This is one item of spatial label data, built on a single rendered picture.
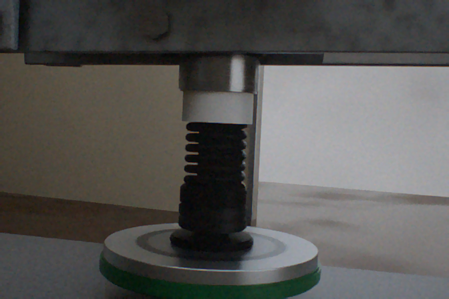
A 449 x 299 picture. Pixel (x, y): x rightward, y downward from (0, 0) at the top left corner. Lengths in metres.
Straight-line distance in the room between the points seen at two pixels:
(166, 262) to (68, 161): 6.22
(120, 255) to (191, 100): 0.16
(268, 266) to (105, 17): 0.27
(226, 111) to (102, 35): 0.13
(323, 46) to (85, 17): 0.22
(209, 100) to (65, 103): 6.20
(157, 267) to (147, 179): 5.70
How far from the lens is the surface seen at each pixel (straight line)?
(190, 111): 0.55
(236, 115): 0.54
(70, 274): 0.68
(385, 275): 0.75
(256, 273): 0.49
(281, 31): 0.51
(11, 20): 0.56
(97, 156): 6.49
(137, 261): 0.51
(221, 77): 0.53
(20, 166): 7.13
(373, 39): 0.51
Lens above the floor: 0.99
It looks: 3 degrees down
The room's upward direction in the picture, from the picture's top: 3 degrees clockwise
